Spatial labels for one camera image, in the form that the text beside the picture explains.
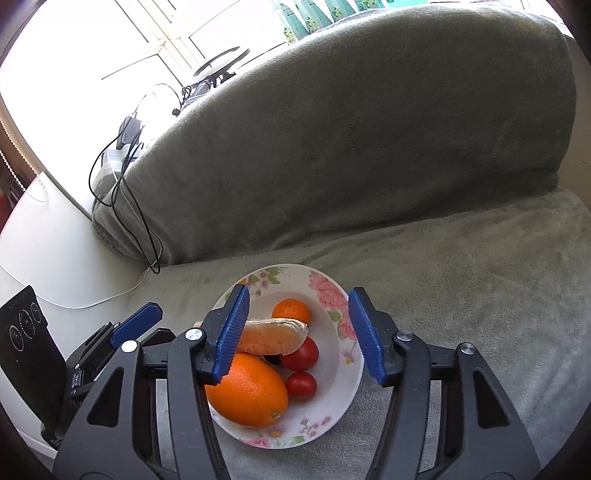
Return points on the white round stand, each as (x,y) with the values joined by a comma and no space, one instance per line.
(221,62)

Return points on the white power strip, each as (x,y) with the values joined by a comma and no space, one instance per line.
(106,166)

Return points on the large smooth orange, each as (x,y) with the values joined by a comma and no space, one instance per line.
(251,392)

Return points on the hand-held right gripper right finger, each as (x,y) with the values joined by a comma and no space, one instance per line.
(364,337)

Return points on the teal patterned curtain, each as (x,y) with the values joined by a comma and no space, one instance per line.
(323,14)

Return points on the white window frame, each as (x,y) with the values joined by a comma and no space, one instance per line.
(175,37)

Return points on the small red cherry tomato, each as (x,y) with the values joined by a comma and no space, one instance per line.
(301,384)

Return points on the white furniture panel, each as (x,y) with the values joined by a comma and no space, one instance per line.
(46,258)

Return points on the dark grey covered cushion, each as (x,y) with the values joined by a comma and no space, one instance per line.
(346,138)

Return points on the large red cherry tomato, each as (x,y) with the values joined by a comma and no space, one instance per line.
(302,353)

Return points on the black charger adapter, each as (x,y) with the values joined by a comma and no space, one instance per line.
(127,131)

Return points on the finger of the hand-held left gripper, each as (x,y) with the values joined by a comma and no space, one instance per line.
(159,336)
(138,321)

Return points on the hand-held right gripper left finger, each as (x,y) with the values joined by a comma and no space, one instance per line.
(233,332)

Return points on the light grey blanket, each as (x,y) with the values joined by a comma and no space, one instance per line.
(461,300)

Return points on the small mandarin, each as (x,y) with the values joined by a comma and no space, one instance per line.
(293,311)

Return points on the white floral bowl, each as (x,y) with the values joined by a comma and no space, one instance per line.
(332,369)

